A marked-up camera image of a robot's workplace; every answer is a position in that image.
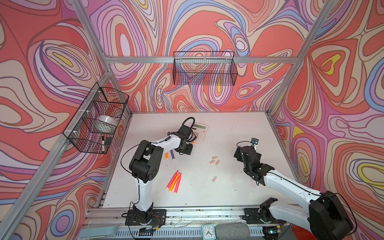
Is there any purple pen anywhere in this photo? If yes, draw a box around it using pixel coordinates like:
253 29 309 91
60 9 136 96
170 150 176 160

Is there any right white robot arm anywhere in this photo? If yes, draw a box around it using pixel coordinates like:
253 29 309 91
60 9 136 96
234 145 354 240

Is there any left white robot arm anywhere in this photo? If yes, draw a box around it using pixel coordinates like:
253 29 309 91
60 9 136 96
127 125 196 224

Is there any pink pen left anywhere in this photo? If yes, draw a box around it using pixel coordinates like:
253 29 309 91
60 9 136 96
167 171 179 189

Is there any pink pen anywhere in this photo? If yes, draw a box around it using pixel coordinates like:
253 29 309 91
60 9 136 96
167 171 179 189
174 173 182 194

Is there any orange pen in bundle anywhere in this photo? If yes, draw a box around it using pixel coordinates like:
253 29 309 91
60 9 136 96
169 173 181 192

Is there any pink pen right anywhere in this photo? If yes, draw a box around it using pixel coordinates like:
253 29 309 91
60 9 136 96
174 173 182 194

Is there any pink calculator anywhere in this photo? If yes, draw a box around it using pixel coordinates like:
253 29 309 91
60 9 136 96
192 123 208 144

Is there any small white clock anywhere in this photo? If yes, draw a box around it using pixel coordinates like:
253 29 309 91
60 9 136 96
202 224 217 240

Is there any red bucket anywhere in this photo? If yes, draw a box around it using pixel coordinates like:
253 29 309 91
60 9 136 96
292 225 315 240

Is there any black marker in basket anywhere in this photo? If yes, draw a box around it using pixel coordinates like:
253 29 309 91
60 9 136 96
101 136 106 154

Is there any silver tape roll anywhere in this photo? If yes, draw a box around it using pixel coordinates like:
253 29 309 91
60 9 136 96
92 115 118 134

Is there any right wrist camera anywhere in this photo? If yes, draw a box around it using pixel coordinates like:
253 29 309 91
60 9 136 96
250 138 259 151

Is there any black wire basket back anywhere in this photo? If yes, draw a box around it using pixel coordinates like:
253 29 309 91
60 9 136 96
173 50 238 86

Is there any black wire basket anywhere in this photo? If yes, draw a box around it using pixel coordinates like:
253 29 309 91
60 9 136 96
63 83 129 154
173 50 238 86

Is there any black wire basket left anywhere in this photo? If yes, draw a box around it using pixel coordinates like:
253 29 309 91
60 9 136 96
63 83 129 154

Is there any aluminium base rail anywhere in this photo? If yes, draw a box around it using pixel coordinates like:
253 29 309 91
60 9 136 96
79 205 326 239

